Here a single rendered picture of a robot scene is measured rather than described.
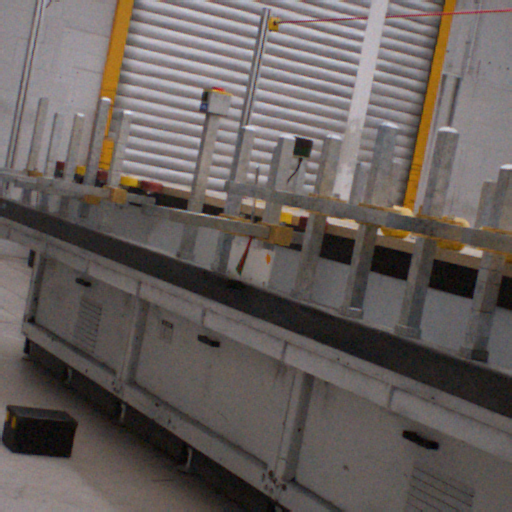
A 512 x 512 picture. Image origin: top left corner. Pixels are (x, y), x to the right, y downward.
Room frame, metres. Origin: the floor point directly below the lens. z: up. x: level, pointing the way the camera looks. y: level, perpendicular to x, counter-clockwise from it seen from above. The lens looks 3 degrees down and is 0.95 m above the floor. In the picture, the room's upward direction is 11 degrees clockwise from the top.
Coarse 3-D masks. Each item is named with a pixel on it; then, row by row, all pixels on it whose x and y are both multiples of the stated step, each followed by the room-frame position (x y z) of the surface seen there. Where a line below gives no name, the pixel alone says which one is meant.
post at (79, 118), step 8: (80, 120) 5.13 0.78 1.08; (72, 128) 5.14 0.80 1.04; (80, 128) 5.13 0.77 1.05; (72, 136) 5.13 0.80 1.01; (80, 136) 5.13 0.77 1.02; (72, 144) 5.12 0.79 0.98; (72, 152) 5.13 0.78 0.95; (72, 160) 5.13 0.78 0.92; (64, 168) 5.15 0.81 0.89; (72, 168) 5.13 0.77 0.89; (64, 176) 5.13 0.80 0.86; (72, 176) 5.13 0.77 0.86; (64, 200) 5.13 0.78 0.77; (56, 208) 5.15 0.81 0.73; (64, 208) 5.13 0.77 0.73
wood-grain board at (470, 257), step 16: (176, 192) 4.62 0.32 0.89; (208, 192) 5.36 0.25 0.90; (240, 208) 4.15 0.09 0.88; (256, 208) 4.05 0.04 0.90; (288, 208) 5.34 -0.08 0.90; (336, 224) 3.67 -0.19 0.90; (352, 224) 4.37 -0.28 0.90; (384, 240) 3.39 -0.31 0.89; (400, 240) 3.32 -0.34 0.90; (448, 256) 3.13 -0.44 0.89; (464, 256) 3.07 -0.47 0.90; (480, 256) 3.17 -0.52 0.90
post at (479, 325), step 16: (496, 192) 2.70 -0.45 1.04; (496, 208) 2.69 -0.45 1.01; (496, 224) 2.68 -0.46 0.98; (496, 256) 2.68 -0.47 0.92; (480, 272) 2.70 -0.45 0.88; (496, 272) 2.68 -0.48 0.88; (480, 288) 2.69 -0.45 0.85; (496, 288) 2.69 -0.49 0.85; (480, 304) 2.68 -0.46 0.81; (480, 320) 2.68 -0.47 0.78; (480, 336) 2.68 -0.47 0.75
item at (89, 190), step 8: (40, 184) 4.52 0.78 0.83; (48, 184) 4.54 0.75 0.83; (56, 184) 4.55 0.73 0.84; (64, 184) 4.56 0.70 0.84; (72, 184) 4.58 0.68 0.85; (80, 184) 4.59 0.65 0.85; (80, 192) 4.59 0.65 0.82; (88, 192) 4.60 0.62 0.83; (96, 192) 4.62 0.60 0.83; (104, 192) 4.63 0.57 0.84; (128, 200) 4.67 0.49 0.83; (136, 200) 4.69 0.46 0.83; (144, 200) 4.70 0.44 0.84; (152, 200) 4.71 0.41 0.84
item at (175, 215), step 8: (176, 216) 3.40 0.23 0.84; (184, 216) 3.41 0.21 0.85; (192, 216) 3.42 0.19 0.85; (200, 216) 3.43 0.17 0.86; (208, 216) 3.44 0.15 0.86; (192, 224) 3.42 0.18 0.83; (200, 224) 3.43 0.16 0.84; (208, 224) 3.44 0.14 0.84; (216, 224) 3.45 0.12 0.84; (224, 224) 3.47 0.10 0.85; (232, 224) 3.48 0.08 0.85; (240, 224) 3.49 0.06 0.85; (248, 224) 3.50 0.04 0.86; (256, 224) 3.54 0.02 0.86; (232, 232) 3.48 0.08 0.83; (240, 232) 3.49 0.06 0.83; (248, 232) 3.50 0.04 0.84; (256, 232) 3.51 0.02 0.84; (264, 232) 3.52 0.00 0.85; (304, 232) 3.59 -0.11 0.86; (296, 240) 3.57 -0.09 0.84
